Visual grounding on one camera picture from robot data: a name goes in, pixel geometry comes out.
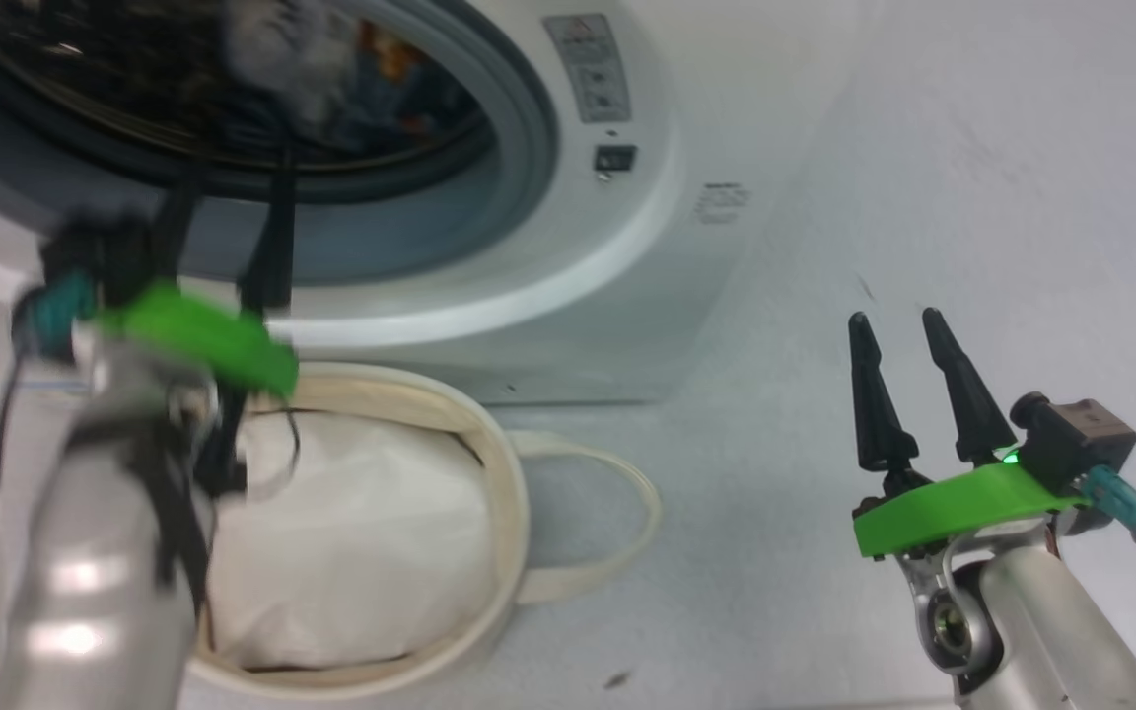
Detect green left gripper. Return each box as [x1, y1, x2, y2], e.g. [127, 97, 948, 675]
[95, 148, 300, 400]

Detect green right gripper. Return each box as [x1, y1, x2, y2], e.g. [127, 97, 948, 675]
[847, 307, 1087, 559]

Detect pale beige garment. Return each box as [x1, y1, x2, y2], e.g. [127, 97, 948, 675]
[223, 0, 362, 109]

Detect blue orange-print garment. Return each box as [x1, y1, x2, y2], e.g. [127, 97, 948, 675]
[346, 18, 475, 134]

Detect white front-load washing machine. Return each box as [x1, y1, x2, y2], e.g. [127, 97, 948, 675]
[0, 0, 875, 407]

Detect cream canvas laundry basket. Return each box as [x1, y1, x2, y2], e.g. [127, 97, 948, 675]
[183, 360, 663, 701]

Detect grey warning sticker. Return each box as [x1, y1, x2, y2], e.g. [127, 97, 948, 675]
[542, 14, 631, 123]

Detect teal left camera connector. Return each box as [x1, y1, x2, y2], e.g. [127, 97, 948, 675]
[14, 274, 98, 356]

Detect teal camera connector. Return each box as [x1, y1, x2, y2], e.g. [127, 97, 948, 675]
[1081, 465, 1136, 551]
[14, 274, 98, 356]

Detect teal right camera connector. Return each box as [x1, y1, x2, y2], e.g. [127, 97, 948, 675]
[1081, 465, 1136, 551]

